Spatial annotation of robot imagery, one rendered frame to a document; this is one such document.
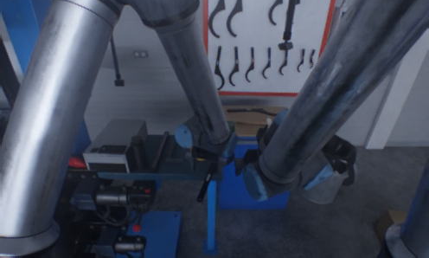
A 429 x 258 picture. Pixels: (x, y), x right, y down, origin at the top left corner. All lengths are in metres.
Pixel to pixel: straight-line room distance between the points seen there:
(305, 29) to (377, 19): 2.63
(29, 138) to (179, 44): 0.30
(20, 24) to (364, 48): 1.44
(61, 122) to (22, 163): 0.09
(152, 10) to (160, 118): 2.81
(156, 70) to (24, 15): 1.77
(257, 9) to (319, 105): 2.44
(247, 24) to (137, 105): 1.78
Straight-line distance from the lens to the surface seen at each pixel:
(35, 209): 0.49
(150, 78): 2.97
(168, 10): 0.40
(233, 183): 2.17
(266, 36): 2.78
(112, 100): 3.27
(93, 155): 1.32
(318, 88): 0.33
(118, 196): 1.31
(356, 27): 0.30
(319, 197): 2.69
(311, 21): 2.93
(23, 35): 1.49
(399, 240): 0.52
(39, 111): 0.44
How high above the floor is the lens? 1.90
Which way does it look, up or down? 29 degrees down
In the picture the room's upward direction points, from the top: 1 degrees clockwise
